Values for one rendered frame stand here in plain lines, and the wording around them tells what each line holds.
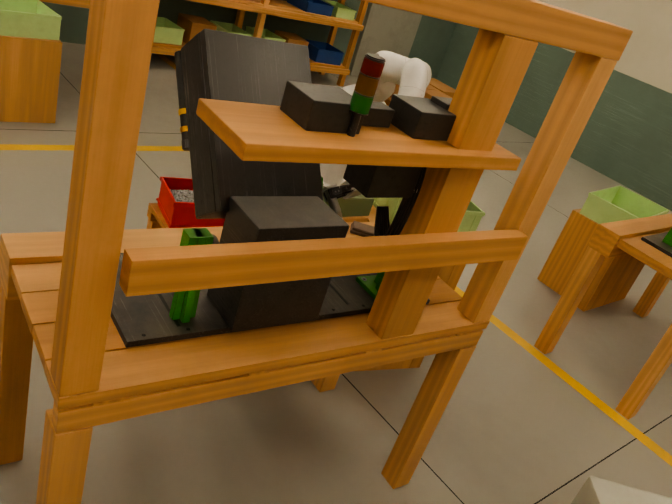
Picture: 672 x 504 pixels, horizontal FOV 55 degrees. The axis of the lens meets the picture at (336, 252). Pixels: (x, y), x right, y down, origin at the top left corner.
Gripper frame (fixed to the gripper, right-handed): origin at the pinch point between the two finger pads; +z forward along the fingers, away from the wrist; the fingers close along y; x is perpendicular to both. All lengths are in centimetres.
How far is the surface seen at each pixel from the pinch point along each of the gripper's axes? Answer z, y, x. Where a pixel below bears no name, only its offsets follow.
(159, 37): -117, -447, -285
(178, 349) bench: 62, 3, 30
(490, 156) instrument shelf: -26, 44, 9
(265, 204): 28.5, 13.2, -0.1
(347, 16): -367, -469, -291
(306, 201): 14.2, 9.3, 1.5
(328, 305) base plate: 9.3, -11.5, 32.8
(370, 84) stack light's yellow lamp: 13, 58, -12
